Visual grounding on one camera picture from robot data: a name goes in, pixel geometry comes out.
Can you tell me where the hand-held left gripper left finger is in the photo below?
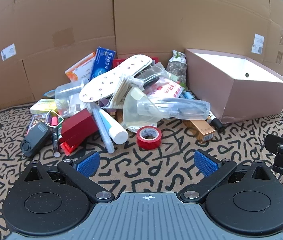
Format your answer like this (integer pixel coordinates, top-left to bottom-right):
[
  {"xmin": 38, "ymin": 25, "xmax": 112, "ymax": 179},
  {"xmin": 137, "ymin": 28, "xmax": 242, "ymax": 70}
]
[{"xmin": 19, "ymin": 151, "xmax": 116, "ymax": 203}]

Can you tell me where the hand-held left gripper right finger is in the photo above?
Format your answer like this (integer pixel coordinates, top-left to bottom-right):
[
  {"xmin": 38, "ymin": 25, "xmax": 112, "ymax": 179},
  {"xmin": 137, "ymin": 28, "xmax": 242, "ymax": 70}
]
[{"xmin": 178, "ymin": 149, "xmax": 280, "ymax": 203}]

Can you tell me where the small golden brown box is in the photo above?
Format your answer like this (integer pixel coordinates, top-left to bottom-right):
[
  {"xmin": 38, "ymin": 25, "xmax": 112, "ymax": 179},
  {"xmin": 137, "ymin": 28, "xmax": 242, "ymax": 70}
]
[{"xmin": 183, "ymin": 119, "xmax": 216, "ymax": 144}]

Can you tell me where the clear plastic tube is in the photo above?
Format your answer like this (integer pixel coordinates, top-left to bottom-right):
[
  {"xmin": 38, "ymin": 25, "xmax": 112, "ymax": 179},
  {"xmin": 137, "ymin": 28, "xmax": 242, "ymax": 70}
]
[{"xmin": 90, "ymin": 102, "xmax": 115, "ymax": 154}]

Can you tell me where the long clear plastic case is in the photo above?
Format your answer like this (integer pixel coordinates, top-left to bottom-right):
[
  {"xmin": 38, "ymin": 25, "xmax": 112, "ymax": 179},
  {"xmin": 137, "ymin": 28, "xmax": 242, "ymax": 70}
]
[{"xmin": 137, "ymin": 97, "xmax": 211, "ymax": 120}]

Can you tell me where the red tape roll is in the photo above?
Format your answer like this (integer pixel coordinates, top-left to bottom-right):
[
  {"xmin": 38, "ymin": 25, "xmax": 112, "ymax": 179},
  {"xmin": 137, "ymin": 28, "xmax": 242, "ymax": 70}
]
[{"xmin": 137, "ymin": 127, "xmax": 162, "ymax": 150}]

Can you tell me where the brown cardboard box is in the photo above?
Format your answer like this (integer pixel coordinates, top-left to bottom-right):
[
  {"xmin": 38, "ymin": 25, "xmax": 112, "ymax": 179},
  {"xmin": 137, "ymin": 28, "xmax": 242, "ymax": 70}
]
[{"xmin": 184, "ymin": 48, "xmax": 283, "ymax": 123}]

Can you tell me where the translucent plastic bag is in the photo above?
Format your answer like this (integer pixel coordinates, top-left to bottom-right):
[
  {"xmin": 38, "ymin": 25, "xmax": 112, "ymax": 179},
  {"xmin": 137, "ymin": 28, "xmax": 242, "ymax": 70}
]
[{"xmin": 123, "ymin": 87, "xmax": 162, "ymax": 130}]

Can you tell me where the red-print plastic bag packet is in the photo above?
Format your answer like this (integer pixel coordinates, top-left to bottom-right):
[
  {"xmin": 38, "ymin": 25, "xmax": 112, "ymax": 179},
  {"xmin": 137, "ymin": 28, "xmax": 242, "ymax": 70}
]
[{"xmin": 148, "ymin": 79, "xmax": 185, "ymax": 99}]

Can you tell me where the white dotted insole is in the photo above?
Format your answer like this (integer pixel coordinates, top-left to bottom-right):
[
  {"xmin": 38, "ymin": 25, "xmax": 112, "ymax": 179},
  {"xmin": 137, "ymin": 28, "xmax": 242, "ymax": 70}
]
[{"xmin": 79, "ymin": 55, "xmax": 153, "ymax": 103}]

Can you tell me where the zip bag with black item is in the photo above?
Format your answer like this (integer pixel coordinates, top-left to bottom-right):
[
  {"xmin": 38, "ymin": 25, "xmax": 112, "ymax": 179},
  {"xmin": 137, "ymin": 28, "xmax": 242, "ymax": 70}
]
[{"xmin": 134, "ymin": 62, "xmax": 172, "ymax": 90}]

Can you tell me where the shiny red lid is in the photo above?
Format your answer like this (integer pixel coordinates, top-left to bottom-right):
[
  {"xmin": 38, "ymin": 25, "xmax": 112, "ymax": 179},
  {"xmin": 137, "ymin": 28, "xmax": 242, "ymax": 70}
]
[{"xmin": 60, "ymin": 135, "xmax": 87, "ymax": 155}]

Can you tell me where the dark red box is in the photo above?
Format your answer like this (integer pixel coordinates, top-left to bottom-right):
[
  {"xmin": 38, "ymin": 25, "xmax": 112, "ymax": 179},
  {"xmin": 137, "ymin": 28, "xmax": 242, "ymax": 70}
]
[{"xmin": 60, "ymin": 109, "xmax": 99, "ymax": 143}]

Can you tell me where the white permanent marker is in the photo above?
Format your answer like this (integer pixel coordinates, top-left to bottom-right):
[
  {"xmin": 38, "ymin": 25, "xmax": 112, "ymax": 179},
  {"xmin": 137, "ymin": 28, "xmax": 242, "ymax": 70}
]
[{"xmin": 206, "ymin": 111, "xmax": 225, "ymax": 133}]

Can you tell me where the white tube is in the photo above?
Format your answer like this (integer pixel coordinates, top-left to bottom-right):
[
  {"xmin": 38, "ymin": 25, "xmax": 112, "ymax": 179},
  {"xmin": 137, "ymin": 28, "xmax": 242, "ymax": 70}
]
[{"xmin": 98, "ymin": 109, "xmax": 129, "ymax": 145}]

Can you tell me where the black key fob device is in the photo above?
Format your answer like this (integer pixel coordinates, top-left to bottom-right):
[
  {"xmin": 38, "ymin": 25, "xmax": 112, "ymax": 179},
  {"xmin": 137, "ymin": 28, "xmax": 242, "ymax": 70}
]
[{"xmin": 20, "ymin": 122, "xmax": 52, "ymax": 158}]

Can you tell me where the dark printed packet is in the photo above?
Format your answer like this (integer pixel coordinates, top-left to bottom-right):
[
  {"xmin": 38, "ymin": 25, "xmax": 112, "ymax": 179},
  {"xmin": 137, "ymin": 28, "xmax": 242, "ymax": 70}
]
[{"xmin": 28, "ymin": 114, "xmax": 49, "ymax": 133}]

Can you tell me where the clear plastic cup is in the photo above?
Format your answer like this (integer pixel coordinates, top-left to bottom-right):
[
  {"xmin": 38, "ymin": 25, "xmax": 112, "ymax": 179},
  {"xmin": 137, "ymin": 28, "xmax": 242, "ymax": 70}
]
[{"xmin": 55, "ymin": 78, "xmax": 89, "ymax": 118}]

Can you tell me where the yellow green box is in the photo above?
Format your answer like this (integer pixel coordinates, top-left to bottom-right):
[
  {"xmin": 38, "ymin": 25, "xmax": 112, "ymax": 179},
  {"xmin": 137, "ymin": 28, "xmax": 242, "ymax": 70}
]
[{"xmin": 30, "ymin": 99, "xmax": 57, "ymax": 115}]

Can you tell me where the orange white medicine box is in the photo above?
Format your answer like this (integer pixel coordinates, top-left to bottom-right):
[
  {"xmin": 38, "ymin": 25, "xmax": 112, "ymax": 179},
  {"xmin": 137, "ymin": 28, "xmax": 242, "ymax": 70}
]
[{"xmin": 65, "ymin": 52, "xmax": 96, "ymax": 83}]

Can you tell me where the white shipping label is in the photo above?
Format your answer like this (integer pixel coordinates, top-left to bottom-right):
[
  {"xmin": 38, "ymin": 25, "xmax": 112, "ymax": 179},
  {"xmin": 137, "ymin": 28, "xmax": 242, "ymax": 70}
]
[
  {"xmin": 0, "ymin": 44, "xmax": 16, "ymax": 61},
  {"xmin": 253, "ymin": 34, "xmax": 265, "ymax": 54}
]

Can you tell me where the dried herb sachet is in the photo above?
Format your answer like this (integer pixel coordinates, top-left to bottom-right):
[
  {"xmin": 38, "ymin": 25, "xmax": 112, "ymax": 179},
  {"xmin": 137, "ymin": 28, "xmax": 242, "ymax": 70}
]
[{"xmin": 166, "ymin": 50, "xmax": 187, "ymax": 85}]

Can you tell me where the blue medicine box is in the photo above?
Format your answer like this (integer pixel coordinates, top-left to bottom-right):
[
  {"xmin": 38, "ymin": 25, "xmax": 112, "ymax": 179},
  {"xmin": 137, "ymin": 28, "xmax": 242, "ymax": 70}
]
[{"xmin": 90, "ymin": 47, "xmax": 117, "ymax": 82}]

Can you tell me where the large brown cardboard sheet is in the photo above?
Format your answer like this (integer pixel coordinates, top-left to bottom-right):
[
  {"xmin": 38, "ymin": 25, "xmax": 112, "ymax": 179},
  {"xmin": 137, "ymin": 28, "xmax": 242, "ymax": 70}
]
[
  {"xmin": 0, "ymin": 0, "xmax": 117, "ymax": 112},
  {"xmin": 113, "ymin": 0, "xmax": 283, "ymax": 78}
]

